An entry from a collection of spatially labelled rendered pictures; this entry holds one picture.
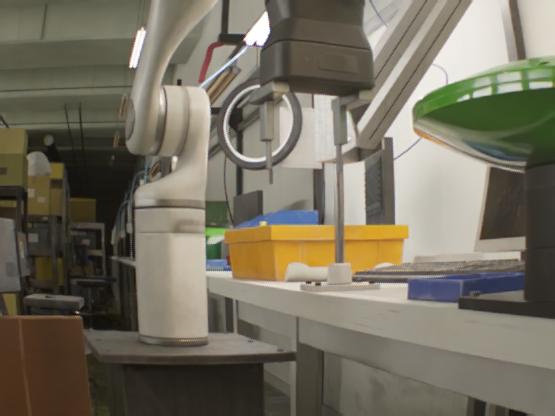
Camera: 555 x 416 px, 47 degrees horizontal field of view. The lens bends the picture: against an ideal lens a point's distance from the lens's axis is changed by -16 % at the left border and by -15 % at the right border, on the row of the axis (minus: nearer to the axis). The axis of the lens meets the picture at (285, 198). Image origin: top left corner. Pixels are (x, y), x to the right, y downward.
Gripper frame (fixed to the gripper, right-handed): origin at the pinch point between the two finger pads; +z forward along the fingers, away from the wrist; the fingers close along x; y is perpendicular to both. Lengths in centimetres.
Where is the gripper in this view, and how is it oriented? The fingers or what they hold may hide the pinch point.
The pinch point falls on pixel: (305, 183)
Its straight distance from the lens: 52.7
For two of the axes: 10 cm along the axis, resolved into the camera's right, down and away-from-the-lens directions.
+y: 3.7, -0.7, -9.3
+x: 9.3, 0.2, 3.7
